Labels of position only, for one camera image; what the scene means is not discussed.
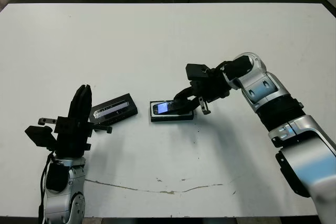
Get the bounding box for black box with white insert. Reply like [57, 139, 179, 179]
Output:
[150, 100, 196, 123]

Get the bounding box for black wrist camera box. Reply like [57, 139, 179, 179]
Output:
[185, 63, 210, 81]
[24, 125, 57, 149]

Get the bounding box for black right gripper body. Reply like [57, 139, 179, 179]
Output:
[190, 71, 232, 115]

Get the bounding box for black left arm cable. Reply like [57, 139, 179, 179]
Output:
[38, 150, 56, 223]

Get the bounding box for small black phone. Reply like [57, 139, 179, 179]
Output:
[152, 100, 186, 116]

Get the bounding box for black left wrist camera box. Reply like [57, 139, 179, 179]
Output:
[24, 125, 57, 149]

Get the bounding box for black box lid shiny print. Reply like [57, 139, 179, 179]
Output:
[89, 92, 139, 127]

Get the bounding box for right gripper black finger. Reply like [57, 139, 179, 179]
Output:
[177, 97, 201, 116]
[173, 87, 197, 103]

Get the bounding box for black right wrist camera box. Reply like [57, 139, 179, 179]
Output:
[185, 63, 210, 81]

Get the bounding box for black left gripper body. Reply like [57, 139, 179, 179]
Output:
[37, 115, 113, 158]

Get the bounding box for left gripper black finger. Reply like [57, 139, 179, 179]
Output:
[80, 84, 93, 124]
[67, 84, 87, 123]

